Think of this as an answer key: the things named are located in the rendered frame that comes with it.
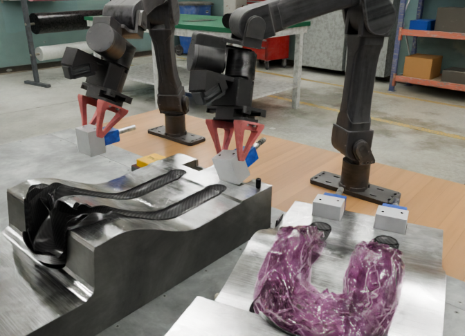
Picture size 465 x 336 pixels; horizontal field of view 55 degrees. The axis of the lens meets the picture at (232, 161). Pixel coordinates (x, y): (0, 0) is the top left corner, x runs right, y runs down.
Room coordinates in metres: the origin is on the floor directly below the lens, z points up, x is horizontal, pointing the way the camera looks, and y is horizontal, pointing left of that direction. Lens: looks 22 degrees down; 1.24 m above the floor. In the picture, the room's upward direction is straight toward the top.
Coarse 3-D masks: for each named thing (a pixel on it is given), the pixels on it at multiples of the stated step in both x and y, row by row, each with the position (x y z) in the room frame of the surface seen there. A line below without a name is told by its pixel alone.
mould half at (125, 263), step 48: (192, 192) 0.73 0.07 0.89; (240, 192) 0.72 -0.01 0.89; (0, 240) 0.61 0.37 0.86; (96, 240) 0.49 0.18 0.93; (144, 240) 0.53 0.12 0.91; (192, 240) 0.60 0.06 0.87; (240, 240) 0.69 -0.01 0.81; (0, 288) 0.49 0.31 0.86; (48, 288) 0.49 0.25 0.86; (96, 288) 0.47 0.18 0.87; (144, 288) 0.53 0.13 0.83
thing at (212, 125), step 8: (208, 120) 0.81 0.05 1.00; (216, 120) 0.81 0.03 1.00; (224, 120) 0.83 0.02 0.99; (232, 120) 0.83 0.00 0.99; (208, 128) 0.81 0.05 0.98; (216, 128) 0.81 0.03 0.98; (224, 128) 0.83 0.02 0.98; (232, 128) 0.84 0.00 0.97; (216, 136) 0.80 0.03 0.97; (224, 136) 0.83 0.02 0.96; (216, 144) 0.80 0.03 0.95; (224, 144) 0.82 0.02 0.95
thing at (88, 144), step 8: (80, 128) 0.88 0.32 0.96; (88, 128) 0.88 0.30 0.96; (112, 128) 0.92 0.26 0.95; (128, 128) 0.95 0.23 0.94; (80, 136) 0.87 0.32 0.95; (88, 136) 0.85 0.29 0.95; (96, 136) 0.87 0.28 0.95; (104, 136) 0.88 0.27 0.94; (112, 136) 0.90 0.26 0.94; (80, 144) 0.88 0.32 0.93; (88, 144) 0.86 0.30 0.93; (96, 144) 0.86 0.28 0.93; (104, 144) 0.88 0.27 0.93; (80, 152) 0.88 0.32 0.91; (88, 152) 0.86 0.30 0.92; (96, 152) 0.86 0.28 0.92; (104, 152) 0.88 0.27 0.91
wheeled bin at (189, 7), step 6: (180, 6) 8.43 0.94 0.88; (186, 6) 8.31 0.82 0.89; (192, 6) 8.22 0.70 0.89; (198, 6) 8.27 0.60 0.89; (204, 6) 8.42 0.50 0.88; (210, 6) 8.55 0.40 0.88; (180, 12) 8.45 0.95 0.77; (186, 12) 8.35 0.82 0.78; (192, 12) 8.25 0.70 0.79; (198, 12) 8.30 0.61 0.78; (204, 12) 8.43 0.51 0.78; (210, 12) 8.57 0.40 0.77; (180, 36) 8.52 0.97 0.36; (180, 42) 8.53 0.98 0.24; (186, 42) 8.43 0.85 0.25; (174, 48) 8.58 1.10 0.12; (180, 48) 8.49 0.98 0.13; (186, 48) 8.44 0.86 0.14; (180, 54) 8.49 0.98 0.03
